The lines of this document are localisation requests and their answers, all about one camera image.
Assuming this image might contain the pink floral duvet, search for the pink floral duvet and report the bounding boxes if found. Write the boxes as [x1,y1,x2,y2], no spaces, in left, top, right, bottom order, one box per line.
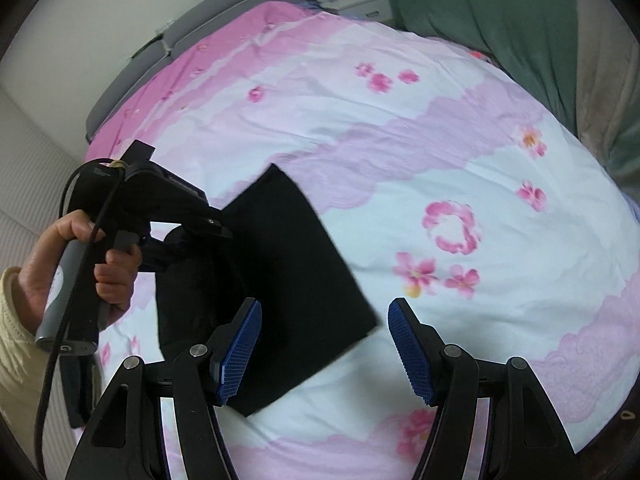
[85,0,640,480]

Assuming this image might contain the beige curtain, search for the beige curtain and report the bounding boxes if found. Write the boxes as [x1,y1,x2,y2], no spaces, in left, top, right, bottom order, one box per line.
[572,0,640,171]

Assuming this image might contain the white louvered wardrobe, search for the white louvered wardrobe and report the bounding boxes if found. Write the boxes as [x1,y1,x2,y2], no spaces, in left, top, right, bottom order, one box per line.
[0,85,92,281]

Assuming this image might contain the person's left hand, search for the person's left hand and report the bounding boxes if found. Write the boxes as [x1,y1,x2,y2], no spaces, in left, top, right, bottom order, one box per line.
[17,210,144,333]

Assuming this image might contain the green curtain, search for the green curtain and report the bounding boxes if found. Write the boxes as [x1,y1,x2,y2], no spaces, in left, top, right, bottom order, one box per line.
[362,0,583,136]
[607,105,640,196]

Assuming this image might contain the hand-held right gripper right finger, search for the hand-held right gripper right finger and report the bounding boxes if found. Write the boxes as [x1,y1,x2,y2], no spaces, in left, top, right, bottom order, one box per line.
[387,297,583,480]

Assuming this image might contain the person's left forearm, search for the person's left forearm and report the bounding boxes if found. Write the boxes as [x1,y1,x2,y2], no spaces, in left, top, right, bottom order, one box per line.
[0,266,67,422]

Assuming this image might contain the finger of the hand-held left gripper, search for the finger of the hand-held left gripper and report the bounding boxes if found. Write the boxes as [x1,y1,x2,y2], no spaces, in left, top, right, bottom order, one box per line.
[149,204,234,241]
[135,227,211,275]

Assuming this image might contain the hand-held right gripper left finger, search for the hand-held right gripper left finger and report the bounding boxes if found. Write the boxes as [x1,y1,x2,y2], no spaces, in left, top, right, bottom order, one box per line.
[65,297,262,480]

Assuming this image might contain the black cable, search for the black cable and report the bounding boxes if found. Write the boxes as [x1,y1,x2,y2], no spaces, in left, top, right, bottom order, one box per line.
[32,160,126,480]

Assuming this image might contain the white nightstand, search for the white nightstand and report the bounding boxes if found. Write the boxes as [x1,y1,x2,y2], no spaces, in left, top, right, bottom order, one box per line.
[325,0,396,24]

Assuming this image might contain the grey bed headboard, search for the grey bed headboard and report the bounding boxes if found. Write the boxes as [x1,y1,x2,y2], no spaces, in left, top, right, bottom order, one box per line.
[85,0,321,143]

